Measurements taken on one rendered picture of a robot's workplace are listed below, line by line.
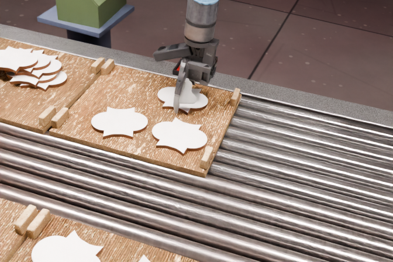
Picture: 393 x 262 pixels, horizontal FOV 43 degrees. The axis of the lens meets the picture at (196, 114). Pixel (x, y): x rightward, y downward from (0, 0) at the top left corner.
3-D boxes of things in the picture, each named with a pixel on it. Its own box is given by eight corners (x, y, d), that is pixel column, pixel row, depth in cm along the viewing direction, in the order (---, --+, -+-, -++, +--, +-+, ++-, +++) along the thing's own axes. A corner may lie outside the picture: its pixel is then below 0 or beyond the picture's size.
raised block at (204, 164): (206, 152, 120) (207, 144, 119) (213, 154, 120) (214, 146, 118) (199, 168, 116) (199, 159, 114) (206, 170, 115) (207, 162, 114)
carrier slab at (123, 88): (111, 68, 151) (110, 63, 150) (241, 98, 142) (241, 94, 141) (49, 135, 124) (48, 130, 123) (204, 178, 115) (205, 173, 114)
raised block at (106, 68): (109, 65, 149) (109, 57, 148) (114, 66, 149) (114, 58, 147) (100, 75, 145) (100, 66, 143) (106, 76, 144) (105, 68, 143)
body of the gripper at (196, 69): (206, 89, 128) (213, 48, 120) (175, 80, 129) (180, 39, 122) (215, 74, 134) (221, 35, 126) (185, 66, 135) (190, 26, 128)
